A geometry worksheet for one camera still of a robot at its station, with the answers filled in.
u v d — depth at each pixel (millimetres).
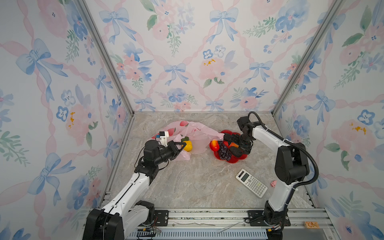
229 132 1040
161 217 741
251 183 840
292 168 501
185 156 747
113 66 927
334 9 692
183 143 759
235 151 925
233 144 850
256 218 718
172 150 679
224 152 930
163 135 733
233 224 733
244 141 797
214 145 945
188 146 949
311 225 717
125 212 453
